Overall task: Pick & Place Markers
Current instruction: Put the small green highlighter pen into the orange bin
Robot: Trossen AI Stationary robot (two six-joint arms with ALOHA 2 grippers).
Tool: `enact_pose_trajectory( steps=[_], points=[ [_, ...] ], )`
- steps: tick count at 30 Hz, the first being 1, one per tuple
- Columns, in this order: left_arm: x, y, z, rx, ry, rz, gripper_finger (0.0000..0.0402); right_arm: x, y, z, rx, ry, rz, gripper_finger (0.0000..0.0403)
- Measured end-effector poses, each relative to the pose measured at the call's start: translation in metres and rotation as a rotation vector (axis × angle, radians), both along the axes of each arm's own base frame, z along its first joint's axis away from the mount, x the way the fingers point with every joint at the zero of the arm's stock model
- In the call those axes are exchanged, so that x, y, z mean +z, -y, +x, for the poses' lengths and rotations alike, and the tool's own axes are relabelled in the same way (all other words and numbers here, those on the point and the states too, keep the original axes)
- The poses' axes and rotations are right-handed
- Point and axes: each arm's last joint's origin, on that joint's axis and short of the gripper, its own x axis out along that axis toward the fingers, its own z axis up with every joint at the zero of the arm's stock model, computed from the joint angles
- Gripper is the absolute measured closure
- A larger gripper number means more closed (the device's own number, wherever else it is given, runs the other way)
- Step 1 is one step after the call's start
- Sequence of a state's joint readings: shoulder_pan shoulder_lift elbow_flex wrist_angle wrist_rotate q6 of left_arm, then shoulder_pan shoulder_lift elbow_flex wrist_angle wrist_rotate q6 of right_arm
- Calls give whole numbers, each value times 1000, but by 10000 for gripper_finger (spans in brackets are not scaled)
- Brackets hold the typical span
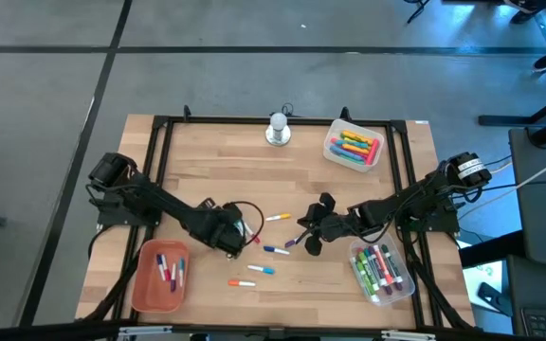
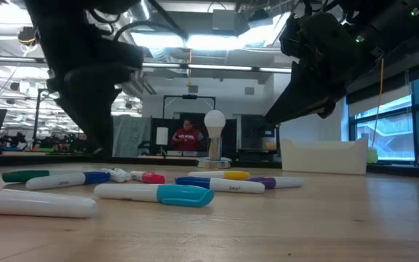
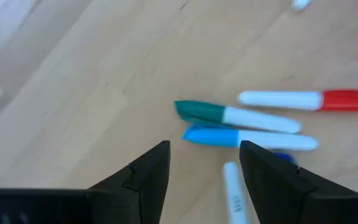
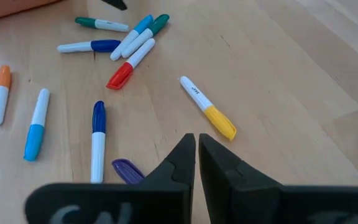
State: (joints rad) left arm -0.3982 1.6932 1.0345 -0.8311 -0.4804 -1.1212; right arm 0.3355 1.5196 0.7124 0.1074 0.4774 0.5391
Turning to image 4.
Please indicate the small green cap marker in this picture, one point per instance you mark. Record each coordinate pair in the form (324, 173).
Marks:
(104, 24)
(141, 40)

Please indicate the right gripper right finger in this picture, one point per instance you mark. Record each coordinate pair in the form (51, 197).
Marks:
(244, 199)

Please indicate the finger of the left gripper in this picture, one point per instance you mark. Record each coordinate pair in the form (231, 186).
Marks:
(118, 3)

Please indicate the small dark blue cap marker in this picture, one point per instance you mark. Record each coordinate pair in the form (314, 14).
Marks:
(104, 45)

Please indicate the small yellow cap marker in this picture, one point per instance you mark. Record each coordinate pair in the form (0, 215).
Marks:
(219, 121)

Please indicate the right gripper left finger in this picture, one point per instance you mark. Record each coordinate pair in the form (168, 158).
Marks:
(166, 199)

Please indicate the small purple cap marker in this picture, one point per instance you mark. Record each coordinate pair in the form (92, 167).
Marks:
(127, 171)

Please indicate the small orange cap marker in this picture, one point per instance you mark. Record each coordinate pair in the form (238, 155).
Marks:
(0, 99)

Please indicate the small light blue cap marker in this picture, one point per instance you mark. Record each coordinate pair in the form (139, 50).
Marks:
(126, 43)
(34, 140)

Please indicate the small red cap marker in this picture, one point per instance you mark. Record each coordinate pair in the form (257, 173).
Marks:
(120, 76)

